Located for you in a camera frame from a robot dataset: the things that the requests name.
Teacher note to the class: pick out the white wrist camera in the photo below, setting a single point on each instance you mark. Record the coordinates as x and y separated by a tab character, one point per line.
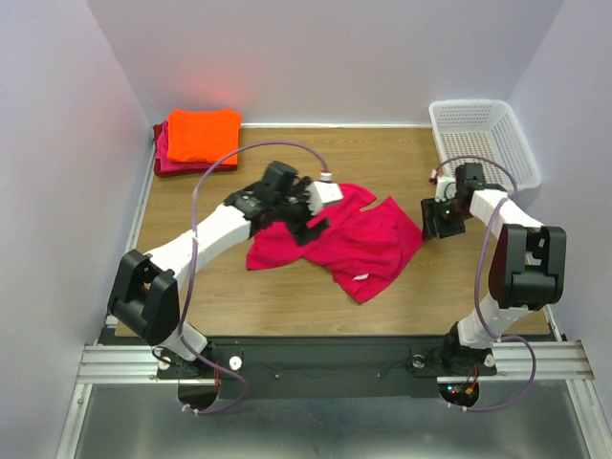
323	193
445	186

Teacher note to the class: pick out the crimson t shirt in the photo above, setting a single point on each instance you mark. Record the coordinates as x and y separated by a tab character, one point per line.
365	249

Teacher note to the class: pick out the folded dark red t shirt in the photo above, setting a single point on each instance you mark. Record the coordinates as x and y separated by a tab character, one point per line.
189	150

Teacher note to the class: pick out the folded orange t shirt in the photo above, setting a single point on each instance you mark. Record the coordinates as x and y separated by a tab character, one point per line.
202	137

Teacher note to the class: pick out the white plastic basket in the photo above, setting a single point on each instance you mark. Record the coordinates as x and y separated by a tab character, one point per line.
484	131

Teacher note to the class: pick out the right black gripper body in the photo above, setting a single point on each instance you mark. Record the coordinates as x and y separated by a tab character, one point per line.
448	218

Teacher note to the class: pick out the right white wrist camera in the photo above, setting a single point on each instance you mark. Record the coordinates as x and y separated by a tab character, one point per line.
445	186

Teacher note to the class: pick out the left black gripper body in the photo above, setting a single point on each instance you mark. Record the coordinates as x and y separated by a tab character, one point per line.
293	209

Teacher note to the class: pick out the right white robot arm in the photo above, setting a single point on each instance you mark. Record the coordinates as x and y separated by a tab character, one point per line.
525	274

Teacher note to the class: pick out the aluminium frame rail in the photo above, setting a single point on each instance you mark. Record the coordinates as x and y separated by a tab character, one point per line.
105	364

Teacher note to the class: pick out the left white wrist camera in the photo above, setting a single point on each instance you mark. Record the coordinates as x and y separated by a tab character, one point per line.
323	193

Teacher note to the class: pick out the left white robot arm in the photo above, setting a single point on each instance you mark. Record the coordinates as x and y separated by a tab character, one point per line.
145	293

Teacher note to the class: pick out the folded pink t shirt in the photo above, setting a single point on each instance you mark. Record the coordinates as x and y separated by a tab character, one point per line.
171	155

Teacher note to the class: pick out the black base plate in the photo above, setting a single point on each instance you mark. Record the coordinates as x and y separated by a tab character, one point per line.
325	368

